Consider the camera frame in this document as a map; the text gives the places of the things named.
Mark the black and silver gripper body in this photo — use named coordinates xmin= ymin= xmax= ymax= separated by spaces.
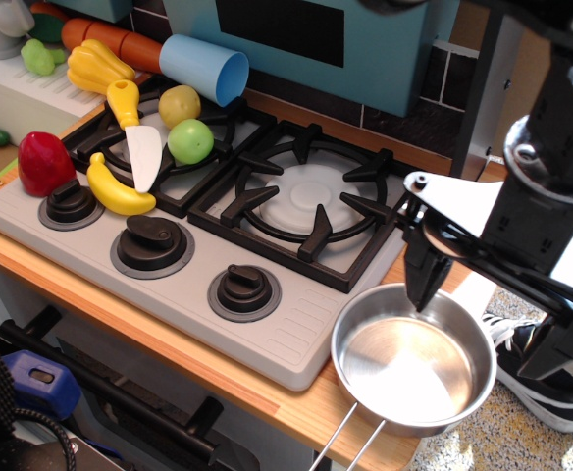
xmin=403 ymin=172 xmax=573 ymax=311

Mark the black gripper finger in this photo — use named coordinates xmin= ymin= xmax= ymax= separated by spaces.
xmin=404 ymin=229 xmax=453 ymax=312
xmin=518 ymin=312 xmax=573 ymax=379

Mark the small stainless steel pot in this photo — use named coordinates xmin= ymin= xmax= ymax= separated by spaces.
xmin=310 ymin=283 xmax=496 ymax=469

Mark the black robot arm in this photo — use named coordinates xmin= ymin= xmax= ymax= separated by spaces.
xmin=397 ymin=1 xmax=573 ymax=379

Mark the grey toy stove top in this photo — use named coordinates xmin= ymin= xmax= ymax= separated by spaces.
xmin=0 ymin=73 xmax=440 ymax=393

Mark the black right stove knob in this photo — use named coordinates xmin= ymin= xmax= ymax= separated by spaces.
xmin=207 ymin=264 xmax=282 ymax=323

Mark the black stove knob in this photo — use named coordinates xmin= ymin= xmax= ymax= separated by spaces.
xmin=207 ymin=264 xmax=282 ymax=323
xmin=38 ymin=179 xmax=105 ymax=232
xmin=110 ymin=215 xmax=195 ymax=280

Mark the black middle stove knob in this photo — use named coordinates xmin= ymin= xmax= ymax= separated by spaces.
xmin=110 ymin=215 xmax=195 ymax=280

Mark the black left stove knob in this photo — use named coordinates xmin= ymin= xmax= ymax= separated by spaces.
xmin=38 ymin=179 xmax=105 ymax=232

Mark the black and white sneaker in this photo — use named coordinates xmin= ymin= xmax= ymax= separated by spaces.
xmin=482 ymin=312 xmax=573 ymax=433

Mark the black right burner grate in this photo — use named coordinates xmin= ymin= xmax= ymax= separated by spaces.
xmin=188 ymin=121 xmax=415 ymax=293

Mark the black burner grate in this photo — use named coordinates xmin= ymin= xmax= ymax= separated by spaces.
xmin=188 ymin=121 xmax=415 ymax=293
xmin=63 ymin=97 xmax=277 ymax=218

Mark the teal toy microwave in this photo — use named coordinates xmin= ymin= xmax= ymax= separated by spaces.
xmin=164 ymin=1 xmax=459 ymax=117

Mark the black left burner grate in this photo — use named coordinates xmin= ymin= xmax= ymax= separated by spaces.
xmin=63 ymin=97 xmax=277 ymax=218

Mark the green toy apple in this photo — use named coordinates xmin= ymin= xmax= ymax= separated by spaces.
xmin=168 ymin=119 xmax=214 ymax=165

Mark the light blue plastic cup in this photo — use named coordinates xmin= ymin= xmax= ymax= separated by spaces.
xmin=159 ymin=34 xmax=249 ymax=107

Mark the yellow toy potato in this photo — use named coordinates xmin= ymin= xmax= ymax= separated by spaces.
xmin=158 ymin=85 xmax=201 ymax=129

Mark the yellow toy banana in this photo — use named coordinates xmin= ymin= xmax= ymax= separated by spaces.
xmin=86 ymin=152 xmax=156 ymax=216

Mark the orange toy carrot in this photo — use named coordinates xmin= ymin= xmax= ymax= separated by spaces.
xmin=61 ymin=18 xmax=162 ymax=74

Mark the yellow toy bell pepper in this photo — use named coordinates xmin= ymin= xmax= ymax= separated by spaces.
xmin=67 ymin=39 xmax=135 ymax=95

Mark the red toy pepper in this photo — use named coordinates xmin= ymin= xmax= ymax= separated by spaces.
xmin=18 ymin=131 xmax=77 ymax=197

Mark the blue clamp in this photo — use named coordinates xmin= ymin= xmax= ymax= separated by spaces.
xmin=2 ymin=350 xmax=81 ymax=421

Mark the white toy sink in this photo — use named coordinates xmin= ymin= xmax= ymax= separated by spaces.
xmin=0 ymin=57 xmax=104 ymax=143

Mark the green toy broccoli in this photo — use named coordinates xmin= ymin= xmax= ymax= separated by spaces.
xmin=21 ymin=38 xmax=67 ymax=77

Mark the dark green toy vegetable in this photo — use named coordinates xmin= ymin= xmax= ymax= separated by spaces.
xmin=28 ymin=13 xmax=65 ymax=43

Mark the grey toy faucet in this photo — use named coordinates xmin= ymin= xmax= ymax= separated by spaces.
xmin=0 ymin=1 xmax=35 ymax=60

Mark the black oven door handle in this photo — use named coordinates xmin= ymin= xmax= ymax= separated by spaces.
xmin=0 ymin=319 xmax=217 ymax=465

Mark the toy knife yellow handle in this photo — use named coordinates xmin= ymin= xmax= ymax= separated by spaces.
xmin=106 ymin=79 xmax=163 ymax=193

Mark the black braided cable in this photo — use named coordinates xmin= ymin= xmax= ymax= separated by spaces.
xmin=14 ymin=407 xmax=79 ymax=471

